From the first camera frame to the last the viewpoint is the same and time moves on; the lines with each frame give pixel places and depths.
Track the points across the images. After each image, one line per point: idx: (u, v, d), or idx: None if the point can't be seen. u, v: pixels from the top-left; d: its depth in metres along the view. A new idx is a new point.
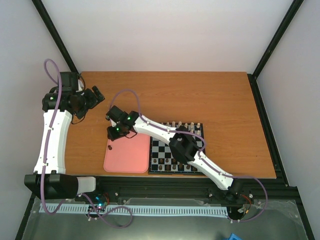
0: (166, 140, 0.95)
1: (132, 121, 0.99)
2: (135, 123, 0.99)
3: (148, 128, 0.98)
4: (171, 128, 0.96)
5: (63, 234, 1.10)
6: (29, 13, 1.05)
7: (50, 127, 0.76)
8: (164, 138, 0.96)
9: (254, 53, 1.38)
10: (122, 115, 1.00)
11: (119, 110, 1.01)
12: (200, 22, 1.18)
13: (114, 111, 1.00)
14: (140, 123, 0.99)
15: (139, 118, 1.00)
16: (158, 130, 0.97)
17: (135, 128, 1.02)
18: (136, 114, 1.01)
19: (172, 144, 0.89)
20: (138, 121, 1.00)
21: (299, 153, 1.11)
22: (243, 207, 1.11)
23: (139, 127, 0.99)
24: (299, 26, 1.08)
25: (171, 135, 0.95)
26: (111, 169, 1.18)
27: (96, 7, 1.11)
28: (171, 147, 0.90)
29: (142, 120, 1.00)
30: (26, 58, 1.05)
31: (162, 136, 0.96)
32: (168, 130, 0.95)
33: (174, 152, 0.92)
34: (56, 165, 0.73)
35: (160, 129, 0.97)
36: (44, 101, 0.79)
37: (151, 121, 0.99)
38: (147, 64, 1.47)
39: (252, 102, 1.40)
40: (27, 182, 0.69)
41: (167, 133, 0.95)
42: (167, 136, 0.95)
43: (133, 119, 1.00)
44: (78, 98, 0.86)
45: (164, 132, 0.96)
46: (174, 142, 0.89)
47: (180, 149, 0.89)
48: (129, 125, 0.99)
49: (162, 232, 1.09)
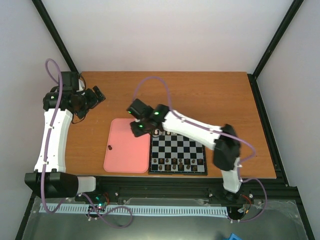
0: (209, 143, 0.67)
1: (161, 117, 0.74)
2: (167, 119, 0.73)
3: (182, 125, 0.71)
4: (215, 127, 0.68)
5: (63, 234, 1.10)
6: (28, 12, 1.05)
7: (50, 125, 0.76)
8: (205, 140, 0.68)
9: (254, 53, 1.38)
10: (146, 110, 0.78)
11: (142, 103, 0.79)
12: (199, 22, 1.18)
13: (136, 105, 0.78)
14: (172, 120, 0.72)
15: (171, 112, 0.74)
16: (197, 129, 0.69)
17: (163, 127, 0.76)
18: (165, 107, 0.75)
19: (219, 148, 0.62)
20: (170, 117, 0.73)
21: (299, 153, 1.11)
22: (243, 207, 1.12)
23: (172, 126, 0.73)
24: (298, 26, 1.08)
25: (215, 137, 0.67)
26: (112, 169, 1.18)
27: (96, 7, 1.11)
28: (216, 152, 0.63)
29: (174, 115, 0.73)
30: (26, 58, 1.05)
31: (203, 137, 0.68)
32: (211, 130, 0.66)
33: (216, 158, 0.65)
34: (57, 164, 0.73)
35: (201, 128, 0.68)
36: (45, 100, 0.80)
37: (187, 118, 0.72)
38: (148, 64, 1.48)
39: (252, 102, 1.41)
40: (28, 180, 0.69)
41: (210, 134, 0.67)
42: (210, 138, 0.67)
43: (163, 114, 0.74)
44: (79, 98, 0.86)
45: (205, 132, 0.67)
46: (222, 145, 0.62)
47: (228, 155, 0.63)
48: (156, 121, 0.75)
49: (162, 232, 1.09)
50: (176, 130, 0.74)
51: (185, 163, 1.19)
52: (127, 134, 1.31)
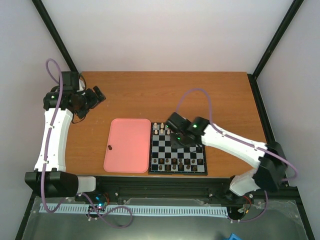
0: (253, 159, 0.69)
1: (199, 130, 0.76)
2: (206, 132, 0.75)
3: (222, 140, 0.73)
4: (259, 144, 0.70)
5: (63, 234, 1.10)
6: (28, 12, 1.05)
7: (50, 125, 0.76)
8: (249, 157, 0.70)
9: (254, 53, 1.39)
10: (183, 123, 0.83)
11: (179, 117, 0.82)
12: (199, 22, 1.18)
13: (174, 119, 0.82)
14: (212, 134, 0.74)
15: (210, 126, 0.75)
16: (240, 145, 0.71)
17: (202, 141, 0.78)
18: (203, 120, 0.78)
19: (265, 167, 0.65)
20: (209, 130, 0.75)
21: (299, 153, 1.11)
22: (243, 207, 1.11)
23: (211, 139, 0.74)
24: (298, 26, 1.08)
25: (259, 153, 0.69)
26: (112, 169, 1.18)
27: (96, 7, 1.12)
28: (261, 170, 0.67)
29: (214, 129, 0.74)
30: (26, 57, 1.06)
31: (247, 153, 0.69)
32: (255, 146, 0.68)
33: (260, 176, 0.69)
34: (57, 163, 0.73)
35: (243, 143, 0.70)
36: (45, 100, 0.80)
37: (227, 132, 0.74)
38: (148, 64, 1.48)
39: (251, 103, 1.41)
40: (28, 179, 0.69)
41: (254, 150, 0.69)
42: (255, 155, 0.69)
43: (201, 127, 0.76)
44: (79, 98, 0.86)
45: (249, 148, 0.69)
46: (268, 164, 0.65)
47: (274, 174, 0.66)
48: (193, 134, 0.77)
49: (162, 232, 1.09)
50: (215, 145, 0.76)
51: (185, 163, 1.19)
52: (127, 134, 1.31)
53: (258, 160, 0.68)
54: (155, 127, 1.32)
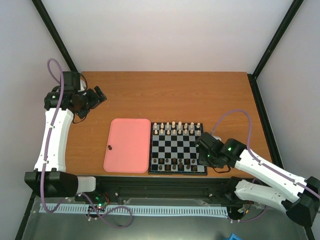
0: (292, 194, 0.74)
1: (234, 154, 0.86)
2: (241, 157, 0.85)
3: (260, 169, 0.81)
4: (299, 180, 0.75)
5: (63, 234, 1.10)
6: (28, 13, 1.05)
7: (51, 124, 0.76)
8: (287, 190, 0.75)
9: (254, 53, 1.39)
10: (217, 144, 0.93)
11: (213, 139, 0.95)
12: (199, 22, 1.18)
13: (208, 141, 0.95)
14: (248, 161, 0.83)
15: (245, 150, 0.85)
16: (279, 178, 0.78)
17: (236, 165, 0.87)
18: (239, 144, 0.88)
19: (305, 204, 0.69)
20: (245, 156, 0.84)
21: (299, 153, 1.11)
22: (243, 207, 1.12)
23: (246, 165, 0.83)
24: (298, 26, 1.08)
25: (298, 189, 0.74)
26: (111, 169, 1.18)
27: (96, 7, 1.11)
28: (299, 206, 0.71)
29: (251, 156, 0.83)
30: (26, 58, 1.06)
31: (285, 186, 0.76)
32: (295, 181, 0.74)
33: (297, 211, 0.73)
34: (56, 163, 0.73)
35: (282, 176, 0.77)
36: (46, 99, 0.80)
37: (265, 162, 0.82)
38: (148, 64, 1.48)
39: (252, 103, 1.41)
40: (28, 179, 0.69)
41: (293, 185, 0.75)
42: (294, 189, 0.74)
43: (235, 150, 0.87)
44: (80, 98, 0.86)
45: (288, 182, 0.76)
46: (307, 201, 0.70)
47: (312, 212, 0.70)
48: (228, 156, 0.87)
49: (162, 232, 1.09)
50: (252, 172, 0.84)
51: (185, 163, 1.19)
52: (127, 134, 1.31)
53: (297, 195, 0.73)
54: (155, 127, 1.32)
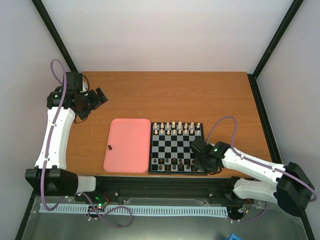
0: (272, 181, 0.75)
1: (220, 153, 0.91)
2: (225, 155, 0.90)
3: (241, 162, 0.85)
4: (277, 166, 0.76)
5: (63, 234, 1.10)
6: (28, 13, 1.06)
7: (53, 123, 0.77)
8: (267, 178, 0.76)
9: (254, 53, 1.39)
10: (206, 147, 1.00)
11: (203, 142, 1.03)
12: (199, 22, 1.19)
13: (198, 144, 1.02)
14: (232, 157, 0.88)
15: (229, 149, 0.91)
16: (259, 168, 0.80)
17: (223, 163, 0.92)
18: (224, 145, 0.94)
19: (283, 188, 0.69)
20: (229, 154, 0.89)
21: (298, 153, 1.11)
22: (243, 207, 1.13)
23: (230, 160, 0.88)
24: (298, 26, 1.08)
25: (277, 175, 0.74)
26: (111, 169, 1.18)
27: (96, 7, 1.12)
28: (280, 191, 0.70)
29: (234, 152, 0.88)
30: (27, 57, 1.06)
31: (265, 174, 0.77)
32: (273, 168, 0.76)
33: (282, 198, 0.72)
34: (57, 160, 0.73)
35: (261, 165, 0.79)
36: (49, 98, 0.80)
37: (246, 155, 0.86)
38: (148, 64, 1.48)
39: (251, 102, 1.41)
40: (28, 177, 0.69)
41: (271, 171, 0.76)
42: (273, 175, 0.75)
43: (221, 150, 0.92)
44: (82, 98, 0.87)
45: (267, 170, 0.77)
46: (286, 185, 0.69)
47: (293, 195, 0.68)
48: (215, 157, 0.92)
49: (162, 232, 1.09)
50: (238, 167, 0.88)
51: (185, 163, 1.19)
52: (128, 134, 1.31)
53: (275, 181, 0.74)
54: (155, 127, 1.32)
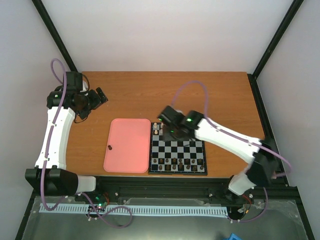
0: (247, 155, 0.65)
1: (193, 124, 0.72)
2: (200, 127, 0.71)
3: (217, 136, 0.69)
4: (253, 139, 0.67)
5: (63, 234, 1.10)
6: (28, 13, 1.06)
7: (53, 122, 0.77)
8: (242, 152, 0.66)
9: (254, 53, 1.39)
10: (177, 117, 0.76)
11: (172, 110, 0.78)
12: (199, 22, 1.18)
13: (167, 112, 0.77)
14: (205, 129, 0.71)
15: (204, 120, 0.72)
16: (233, 141, 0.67)
17: (196, 136, 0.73)
18: (198, 114, 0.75)
19: (258, 163, 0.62)
20: (203, 125, 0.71)
21: (298, 153, 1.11)
22: (243, 207, 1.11)
23: (203, 134, 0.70)
24: (298, 26, 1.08)
25: (254, 149, 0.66)
26: (112, 169, 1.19)
27: (95, 7, 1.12)
28: (254, 166, 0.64)
29: (209, 124, 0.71)
30: (26, 57, 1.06)
31: (240, 148, 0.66)
32: (250, 142, 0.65)
33: (254, 172, 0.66)
34: (57, 160, 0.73)
35: (238, 139, 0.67)
36: (49, 98, 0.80)
37: (221, 127, 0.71)
38: (148, 64, 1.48)
39: (252, 103, 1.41)
40: (28, 176, 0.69)
41: (247, 145, 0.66)
42: (248, 150, 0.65)
43: (195, 121, 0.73)
44: (82, 98, 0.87)
45: (242, 144, 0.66)
46: (261, 159, 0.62)
47: (267, 171, 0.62)
48: (189, 128, 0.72)
49: (162, 232, 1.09)
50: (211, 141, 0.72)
51: (185, 163, 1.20)
52: (127, 134, 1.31)
53: (251, 155, 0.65)
54: (155, 127, 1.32)
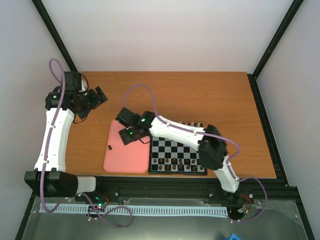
0: (194, 145, 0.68)
1: (147, 123, 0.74)
2: (152, 125, 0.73)
3: (168, 130, 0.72)
4: (198, 129, 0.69)
5: (63, 234, 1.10)
6: (28, 13, 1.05)
7: (52, 124, 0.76)
8: (190, 142, 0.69)
9: (254, 53, 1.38)
10: (134, 117, 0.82)
11: (130, 112, 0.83)
12: (199, 22, 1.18)
13: (125, 115, 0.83)
14: (157, 126, 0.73)
15: (156, 118, 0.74)
16: (181, 133, 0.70)
17: (151, 133, 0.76)
18: (151, 113, 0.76)
19: (204, 149, 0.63)
20: (155, 122, 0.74)
21: (298, 153, 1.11)
22: (243, 207, 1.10)
23: (156, 130, 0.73)
24: (298, 26, 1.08)
25: (199, 138, 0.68)
26: (112, 170, 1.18)
27: (96, 7, 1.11)
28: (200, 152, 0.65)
29: (160, 120, 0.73)
30: (26, 57, 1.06)
31: (188, 139, 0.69)
32: (195, 132, 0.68)
33: (202, 158, 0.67)
34: (57, 163, 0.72)
35: (184, 130, 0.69)
36: (47, 99, 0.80)
37: (171, 121, 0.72)
38: (148, 64, 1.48)
39: (252, 103, 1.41)
40: (28, 179, 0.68)
41: (193, 135, 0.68)
42: (195, 139, 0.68)
43: (149, 120, 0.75)
44: (81, 98, 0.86)
45: (189, 134, 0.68)
46: (206, 145, 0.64)
47: (212, 154, 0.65)
48: (142, 127, 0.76)
49: (162, 232, 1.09)
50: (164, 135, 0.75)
51: (185, 163, 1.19)
52: None
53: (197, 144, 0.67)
54: None
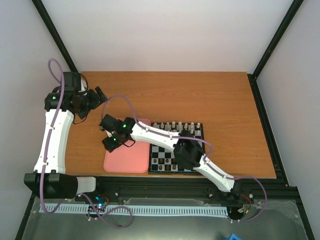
0: (170, 147, 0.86)
1: (128, 129, 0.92)
2: (133, 130, 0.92)
3: (147, 135, 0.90)
4: (173, 134, 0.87)
5: (63, 235, 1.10)
6: (28, 13, 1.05)
7: (51, 126, 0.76)
8: (166, 145, 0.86)
9: (254, 53, 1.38)
10: (116, 123, 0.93)
11: (112, 118, 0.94)
12: (199, 22, 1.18)
13: (108, 121, 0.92)
14: (138, 131, 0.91)
15: (136, 124, 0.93)
16: (159, 137, 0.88)
17: (132, 137, 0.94)
18: (132, 120, 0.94)
19: (178, 151, 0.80)
20: (136, 128, 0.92)
21: (298, 153, 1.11)
22: (243, 207, 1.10)
23: (137, 134, 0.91)
24: (299, 26, 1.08)
25: (174, 141, 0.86)
26: (111, 169, 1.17)
27: (96, 7, 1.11)
28: (176, 154, 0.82)
29: (140, 127, 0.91)
30: (26, 58, 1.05)
31: (165, 142, 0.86)
32: (170, 136, 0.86)
33: (179, 159, 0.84)
34: (56, 165, 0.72)
35: (162, 135, 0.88)
36: (46, 100, 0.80)
37: (150, 127, 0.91)
38: (148, 64, 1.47)
39: (252, 103, 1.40)
40: (27, 181, 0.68)
41: (169, 139, 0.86)
42: (170, 142, 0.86)
43: (130, 126, 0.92)
44: (80, 98, 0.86)
45: (166, 138, 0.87)
46: (179, 148, 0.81)
47: (186, 155, 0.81)
48: (125, 132, 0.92)
49: (162, 232, 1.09)
50: (143, 139, 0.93)
51: None
52: None
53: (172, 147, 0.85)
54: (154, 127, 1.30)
